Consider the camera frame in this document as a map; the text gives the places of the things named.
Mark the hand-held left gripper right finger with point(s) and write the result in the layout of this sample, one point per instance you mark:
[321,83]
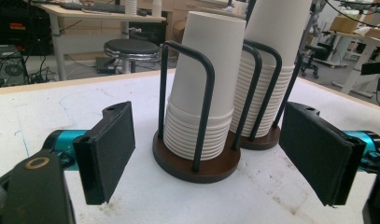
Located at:
[318,155]

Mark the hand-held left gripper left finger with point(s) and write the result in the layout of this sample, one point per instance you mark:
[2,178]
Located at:
[108,149]

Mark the tall stack of white cups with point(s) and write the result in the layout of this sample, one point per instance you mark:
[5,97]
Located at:
[278,31]

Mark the short stack of white cups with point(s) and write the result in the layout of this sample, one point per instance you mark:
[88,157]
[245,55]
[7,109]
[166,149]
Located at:
[215,62]

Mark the wooden table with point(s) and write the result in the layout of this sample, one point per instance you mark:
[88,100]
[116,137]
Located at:
[53,84]

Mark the white foam mat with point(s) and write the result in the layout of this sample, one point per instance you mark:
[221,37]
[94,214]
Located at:
[178,202]

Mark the black office chair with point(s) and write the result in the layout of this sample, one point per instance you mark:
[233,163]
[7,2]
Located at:
[312,57]

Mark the black round stool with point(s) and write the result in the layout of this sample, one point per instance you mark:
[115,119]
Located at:
[131,48]

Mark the black computer tower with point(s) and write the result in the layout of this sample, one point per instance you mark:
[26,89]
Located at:
[8,67]

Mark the cardboard box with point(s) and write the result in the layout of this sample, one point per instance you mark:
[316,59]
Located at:
[343,24]

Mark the wooden desk white legs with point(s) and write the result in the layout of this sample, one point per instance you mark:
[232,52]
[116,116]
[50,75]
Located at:
[85,15]

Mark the black keyboard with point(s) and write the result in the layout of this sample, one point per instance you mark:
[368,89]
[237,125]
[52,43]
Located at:
[97,6]

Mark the black case red label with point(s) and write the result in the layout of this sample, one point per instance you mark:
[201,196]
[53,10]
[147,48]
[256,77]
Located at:
[19,28]

